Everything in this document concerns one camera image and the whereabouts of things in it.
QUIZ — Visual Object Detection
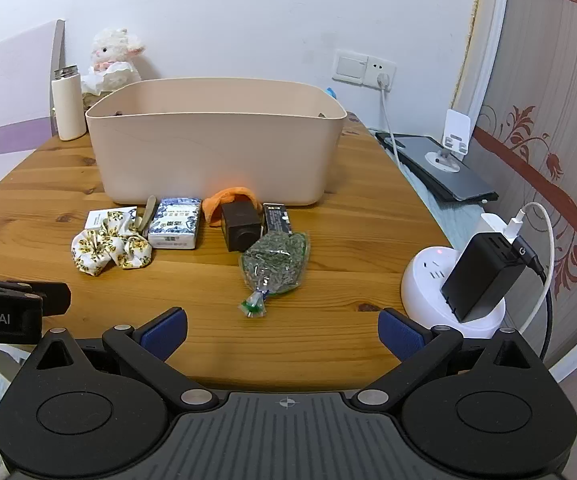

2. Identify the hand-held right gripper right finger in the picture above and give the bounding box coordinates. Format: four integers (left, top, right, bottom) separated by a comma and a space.
357, 308, 537, 408

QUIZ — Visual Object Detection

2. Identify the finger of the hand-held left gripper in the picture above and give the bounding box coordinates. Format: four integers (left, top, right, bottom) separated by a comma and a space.
0, 274, 72, 317

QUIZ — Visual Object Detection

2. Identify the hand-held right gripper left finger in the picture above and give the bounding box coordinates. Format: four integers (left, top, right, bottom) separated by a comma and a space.
33, 307, 220, 411

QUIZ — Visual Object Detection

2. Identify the round white power strip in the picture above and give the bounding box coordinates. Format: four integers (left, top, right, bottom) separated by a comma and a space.
401, 245, 508, 339

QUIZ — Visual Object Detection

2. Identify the floral fabric scrunchie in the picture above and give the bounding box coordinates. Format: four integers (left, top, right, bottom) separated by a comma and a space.
71, 211, 153, 277

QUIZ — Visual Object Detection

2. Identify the small white box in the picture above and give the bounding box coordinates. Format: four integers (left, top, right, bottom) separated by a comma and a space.
86, 206, 139, 234

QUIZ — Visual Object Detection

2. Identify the black power adapter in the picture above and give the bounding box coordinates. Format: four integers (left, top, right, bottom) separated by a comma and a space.
440, 232, 537, 324

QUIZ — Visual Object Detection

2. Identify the blue white tissue pack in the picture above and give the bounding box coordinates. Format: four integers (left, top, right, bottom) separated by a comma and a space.
147, 197, 203, 251

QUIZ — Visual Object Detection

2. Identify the grey hair clip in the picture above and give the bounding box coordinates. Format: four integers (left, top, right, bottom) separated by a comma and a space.
138, 195, 162, 239

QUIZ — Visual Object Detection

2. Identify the clear bag of green tea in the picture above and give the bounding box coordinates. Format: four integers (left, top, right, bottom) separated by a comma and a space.
238, 231, 312, 320

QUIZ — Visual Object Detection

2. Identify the dark brown cube box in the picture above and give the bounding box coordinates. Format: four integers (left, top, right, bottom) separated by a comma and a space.
220, 201, 262, 253

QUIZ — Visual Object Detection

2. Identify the orange cloth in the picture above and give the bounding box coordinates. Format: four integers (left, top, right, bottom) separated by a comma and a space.
203, 186, 260, 229

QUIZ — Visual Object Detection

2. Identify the white usb charger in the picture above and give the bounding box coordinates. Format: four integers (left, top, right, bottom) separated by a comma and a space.
479, 211, 525, 242

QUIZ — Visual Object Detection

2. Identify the black rectangular box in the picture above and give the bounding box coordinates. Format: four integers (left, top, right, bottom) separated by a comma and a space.
262, 202, 293, 237

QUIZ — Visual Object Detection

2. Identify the black laptop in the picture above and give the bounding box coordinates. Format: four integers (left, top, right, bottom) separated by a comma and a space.
375, 131, 499, 204

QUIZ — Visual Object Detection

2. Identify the beige plastic storage bin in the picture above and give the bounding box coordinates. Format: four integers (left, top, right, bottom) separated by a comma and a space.
85, 77, 348, 207

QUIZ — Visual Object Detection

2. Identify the white thermos bottle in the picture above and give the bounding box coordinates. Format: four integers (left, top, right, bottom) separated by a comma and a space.
51, 65, 88, 142

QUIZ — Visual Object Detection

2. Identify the pale purple board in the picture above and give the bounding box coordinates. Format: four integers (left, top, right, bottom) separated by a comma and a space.
0, 20, 66, 197

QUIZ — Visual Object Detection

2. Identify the white phone stand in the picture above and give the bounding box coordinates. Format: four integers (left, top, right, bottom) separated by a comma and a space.
426, 109, 472, 174

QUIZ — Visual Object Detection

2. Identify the white plush lamb toy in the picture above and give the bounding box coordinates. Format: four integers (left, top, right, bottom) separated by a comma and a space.
81, 27, 147, 97

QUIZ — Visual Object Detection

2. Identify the black power cable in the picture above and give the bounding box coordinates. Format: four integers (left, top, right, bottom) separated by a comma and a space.
519, 245, 555, 367

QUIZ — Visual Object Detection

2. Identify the white usb cable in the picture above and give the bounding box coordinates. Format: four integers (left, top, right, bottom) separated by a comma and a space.
511, 202, 555, 334

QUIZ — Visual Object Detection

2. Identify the white plug with cable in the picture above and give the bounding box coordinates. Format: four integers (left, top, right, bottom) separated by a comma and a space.
376, 72, 410, 172

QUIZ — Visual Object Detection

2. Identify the white wall socket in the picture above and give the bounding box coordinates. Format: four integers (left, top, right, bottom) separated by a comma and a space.
363, 57, 398, 94

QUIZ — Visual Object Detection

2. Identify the white wall switch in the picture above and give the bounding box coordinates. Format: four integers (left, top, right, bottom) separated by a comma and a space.
333, 49, 369, 86

